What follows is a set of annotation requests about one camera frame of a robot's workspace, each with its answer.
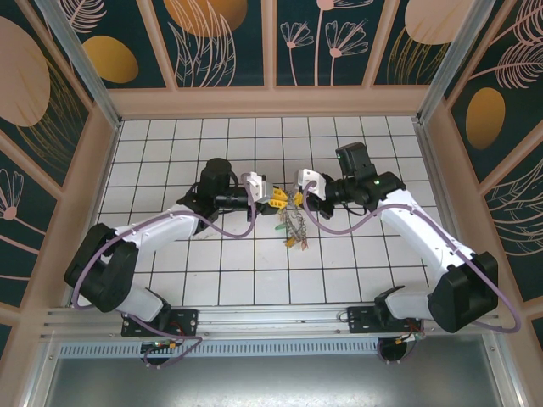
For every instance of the large metal keyring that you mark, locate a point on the large metal keyring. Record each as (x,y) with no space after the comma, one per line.
(297,224)

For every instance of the red tag key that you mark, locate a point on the red tag key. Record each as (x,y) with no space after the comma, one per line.
(303,246)

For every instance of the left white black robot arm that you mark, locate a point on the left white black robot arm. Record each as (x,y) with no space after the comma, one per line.
(161,224)

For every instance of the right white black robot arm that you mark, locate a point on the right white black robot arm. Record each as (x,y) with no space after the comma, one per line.
(415,220)

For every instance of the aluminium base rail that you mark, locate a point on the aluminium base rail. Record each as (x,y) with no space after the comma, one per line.
(271,320)

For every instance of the aluminium frame post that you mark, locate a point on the aluminium frame post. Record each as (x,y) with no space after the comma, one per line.
(454,59)
(85,72)

